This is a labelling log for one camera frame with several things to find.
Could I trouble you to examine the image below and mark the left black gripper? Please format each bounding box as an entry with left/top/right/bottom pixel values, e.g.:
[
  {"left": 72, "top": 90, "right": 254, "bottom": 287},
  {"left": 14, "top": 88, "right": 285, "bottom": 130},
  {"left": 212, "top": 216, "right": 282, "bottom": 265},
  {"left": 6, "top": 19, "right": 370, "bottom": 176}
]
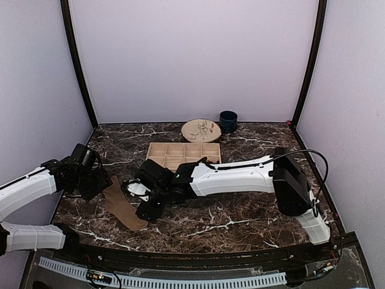
[{"left": 75, "top": 167, "right": 112, "bottom": 202}]

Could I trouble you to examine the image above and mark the wooden compartment tray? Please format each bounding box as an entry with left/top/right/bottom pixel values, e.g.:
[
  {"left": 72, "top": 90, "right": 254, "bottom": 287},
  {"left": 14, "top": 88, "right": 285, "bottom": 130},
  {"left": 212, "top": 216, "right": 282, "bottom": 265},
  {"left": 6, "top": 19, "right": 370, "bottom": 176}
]
[{"left": 146, "top": 142, "right": 221, "bottom": 172}]

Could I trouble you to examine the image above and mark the plain brown sock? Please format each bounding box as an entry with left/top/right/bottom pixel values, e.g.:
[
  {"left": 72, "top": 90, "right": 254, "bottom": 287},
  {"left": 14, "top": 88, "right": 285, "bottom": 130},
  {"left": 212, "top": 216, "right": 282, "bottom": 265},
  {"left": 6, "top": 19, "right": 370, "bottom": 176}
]
[{"left": 103, "top": 176, "right": 149, "bottom": 231}]

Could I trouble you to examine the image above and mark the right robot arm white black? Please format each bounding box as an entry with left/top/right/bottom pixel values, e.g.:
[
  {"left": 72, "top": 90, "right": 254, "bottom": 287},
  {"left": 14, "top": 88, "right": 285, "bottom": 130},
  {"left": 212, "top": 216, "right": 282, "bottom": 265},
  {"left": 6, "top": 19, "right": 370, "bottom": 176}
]
[{"left": 124, "top": 148, "right": 331, "bottom": 261}]

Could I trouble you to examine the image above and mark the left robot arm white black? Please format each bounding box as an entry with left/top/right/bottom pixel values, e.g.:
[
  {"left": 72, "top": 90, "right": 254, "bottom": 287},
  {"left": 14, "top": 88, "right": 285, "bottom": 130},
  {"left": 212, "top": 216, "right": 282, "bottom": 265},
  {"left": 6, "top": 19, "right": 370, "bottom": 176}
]
[{"left": 1, "top": 160, "right": 112, "bottom": 263}]

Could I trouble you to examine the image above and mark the cream floral ceramic plate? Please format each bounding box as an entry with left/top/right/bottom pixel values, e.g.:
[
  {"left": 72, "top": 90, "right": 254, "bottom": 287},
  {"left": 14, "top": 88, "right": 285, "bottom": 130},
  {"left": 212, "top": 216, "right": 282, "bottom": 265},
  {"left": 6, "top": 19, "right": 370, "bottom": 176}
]
[{"left": 181, "top": 119, "right": 221, "bottom": 143}]

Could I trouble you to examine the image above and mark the dark blue mug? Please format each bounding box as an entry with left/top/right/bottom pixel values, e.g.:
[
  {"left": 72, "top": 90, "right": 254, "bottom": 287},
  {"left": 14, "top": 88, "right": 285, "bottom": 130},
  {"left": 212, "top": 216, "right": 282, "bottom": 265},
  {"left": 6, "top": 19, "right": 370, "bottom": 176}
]
[{"left": 220, "top": 111, "right": 238, "bottom": 134}]

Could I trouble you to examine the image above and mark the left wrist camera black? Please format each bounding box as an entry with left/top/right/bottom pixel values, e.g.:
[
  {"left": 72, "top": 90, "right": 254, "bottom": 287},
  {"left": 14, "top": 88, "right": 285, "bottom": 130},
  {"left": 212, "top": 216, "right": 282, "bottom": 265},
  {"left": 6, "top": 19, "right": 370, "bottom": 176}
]
[{"left": 70, "top": 143, "right": 101, "bottom": 169}]

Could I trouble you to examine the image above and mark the white slotted cable duct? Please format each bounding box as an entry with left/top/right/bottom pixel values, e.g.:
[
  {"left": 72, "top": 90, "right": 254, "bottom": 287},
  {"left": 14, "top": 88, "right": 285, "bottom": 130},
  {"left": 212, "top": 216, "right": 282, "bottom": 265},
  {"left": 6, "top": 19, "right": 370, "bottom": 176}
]
[{"left": 38, "top": 257, "right": 287, "bottom": 288}]

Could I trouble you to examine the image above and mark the left black frame post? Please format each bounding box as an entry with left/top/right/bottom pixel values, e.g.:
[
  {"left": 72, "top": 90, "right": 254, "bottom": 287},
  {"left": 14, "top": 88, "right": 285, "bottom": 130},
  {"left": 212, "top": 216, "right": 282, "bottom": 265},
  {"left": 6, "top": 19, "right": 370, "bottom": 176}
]
[{"left": 60, "top": 0, "right": 99, "bottom": 129}]

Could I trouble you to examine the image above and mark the black frame post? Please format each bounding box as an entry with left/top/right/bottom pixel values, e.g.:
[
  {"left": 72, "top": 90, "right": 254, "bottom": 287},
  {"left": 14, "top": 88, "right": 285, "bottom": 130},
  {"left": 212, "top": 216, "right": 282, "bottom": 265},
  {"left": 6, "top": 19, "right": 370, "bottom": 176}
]
[
  {"left": 291, "top": 0, "right": 327, "bottom": 129},
  {"left": 60, "top": 0, "right": 99, "bottom": 129}
]

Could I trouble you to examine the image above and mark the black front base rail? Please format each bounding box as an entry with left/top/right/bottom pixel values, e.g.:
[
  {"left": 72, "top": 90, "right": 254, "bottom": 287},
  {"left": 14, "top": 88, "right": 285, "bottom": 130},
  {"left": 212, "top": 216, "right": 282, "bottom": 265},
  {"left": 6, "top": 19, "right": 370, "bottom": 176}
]
[{"left": 53, "top": 243, "right": 333, "bottom": 271}]

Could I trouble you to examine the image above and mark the right black frame post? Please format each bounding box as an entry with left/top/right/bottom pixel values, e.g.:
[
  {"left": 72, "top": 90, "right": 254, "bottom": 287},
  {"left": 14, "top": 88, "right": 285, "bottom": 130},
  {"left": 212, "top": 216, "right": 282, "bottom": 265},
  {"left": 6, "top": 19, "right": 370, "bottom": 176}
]
[{"left": 291, "top": 0, "right": 327, "bottom": 129}]

